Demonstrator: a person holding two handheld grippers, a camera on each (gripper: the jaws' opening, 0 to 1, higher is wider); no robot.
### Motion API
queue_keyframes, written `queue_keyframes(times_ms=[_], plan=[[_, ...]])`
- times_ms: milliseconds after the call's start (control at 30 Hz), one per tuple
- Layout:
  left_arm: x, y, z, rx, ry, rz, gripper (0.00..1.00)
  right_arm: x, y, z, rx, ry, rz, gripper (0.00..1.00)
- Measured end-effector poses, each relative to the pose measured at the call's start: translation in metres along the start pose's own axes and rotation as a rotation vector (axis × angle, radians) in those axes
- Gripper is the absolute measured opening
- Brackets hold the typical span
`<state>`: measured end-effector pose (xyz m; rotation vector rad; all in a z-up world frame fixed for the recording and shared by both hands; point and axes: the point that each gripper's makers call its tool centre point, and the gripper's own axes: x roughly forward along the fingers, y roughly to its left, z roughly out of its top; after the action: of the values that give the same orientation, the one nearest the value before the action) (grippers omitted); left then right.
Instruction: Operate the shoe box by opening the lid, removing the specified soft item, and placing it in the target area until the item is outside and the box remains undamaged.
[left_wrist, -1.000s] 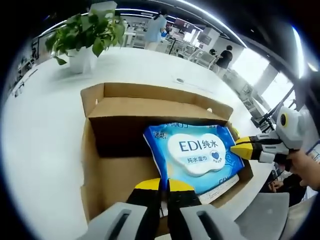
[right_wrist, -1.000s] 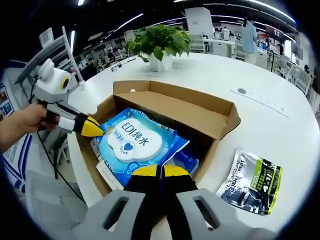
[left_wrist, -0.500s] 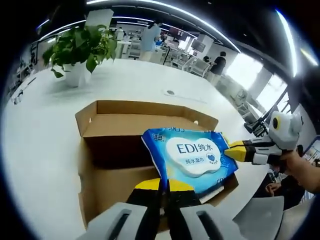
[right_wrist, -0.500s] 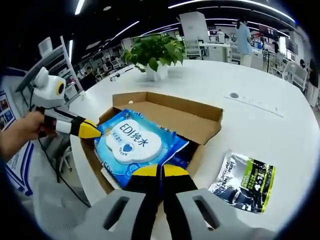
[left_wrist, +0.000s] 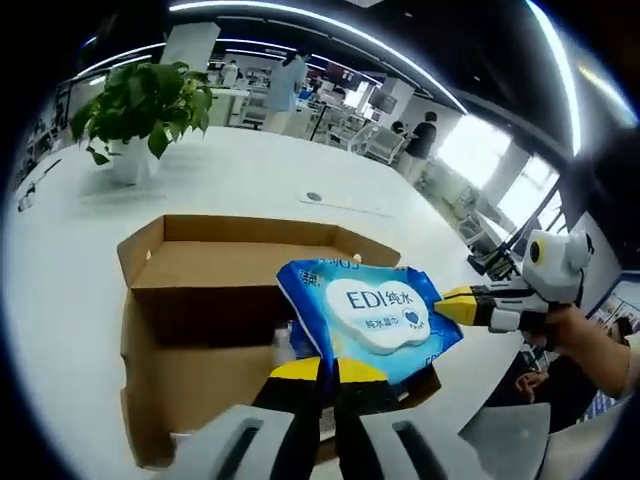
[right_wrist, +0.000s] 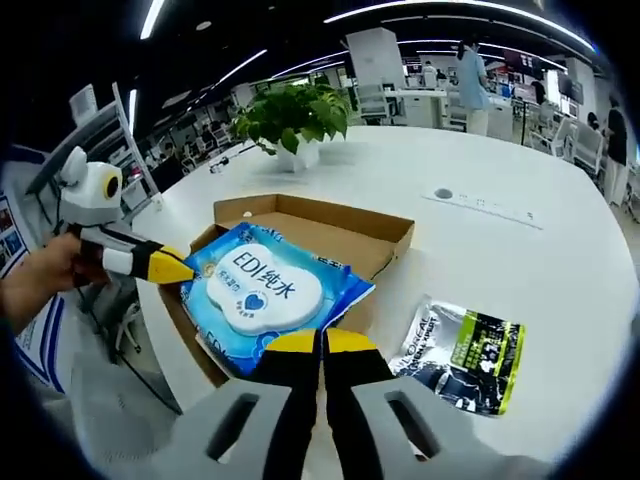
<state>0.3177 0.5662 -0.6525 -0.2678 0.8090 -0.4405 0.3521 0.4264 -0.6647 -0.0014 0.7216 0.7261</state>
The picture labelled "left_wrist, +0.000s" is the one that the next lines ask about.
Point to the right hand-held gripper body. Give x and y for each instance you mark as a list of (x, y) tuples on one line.
[(555, 270)]

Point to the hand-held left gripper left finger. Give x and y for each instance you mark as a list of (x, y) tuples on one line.
[(295, 415)]

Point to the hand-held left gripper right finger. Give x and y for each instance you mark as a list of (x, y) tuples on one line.
[(360, 415)]

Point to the blue soft wet wipes pack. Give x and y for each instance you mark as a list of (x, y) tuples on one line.
[(370, 310)]

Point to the brown cardboard shoe box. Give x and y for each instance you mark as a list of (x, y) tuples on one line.
[(200, 360)]

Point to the person's right hand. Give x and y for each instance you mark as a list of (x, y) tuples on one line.
[(562, 330)]

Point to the grey mesh office chair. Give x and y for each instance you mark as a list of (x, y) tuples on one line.
[(505, 435)]

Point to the white table socket panel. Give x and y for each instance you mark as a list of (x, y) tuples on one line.
[(345, 205)]

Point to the hanging dark monitor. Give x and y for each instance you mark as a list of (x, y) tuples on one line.
[(386, 102)]

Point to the green potted plant white pot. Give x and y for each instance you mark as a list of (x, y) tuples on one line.
[(140, 105)]

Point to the black pen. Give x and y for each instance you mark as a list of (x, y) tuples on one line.
[(49, 170)]

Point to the long ceiling light strip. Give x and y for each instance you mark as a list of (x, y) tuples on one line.
[(200, 5)]

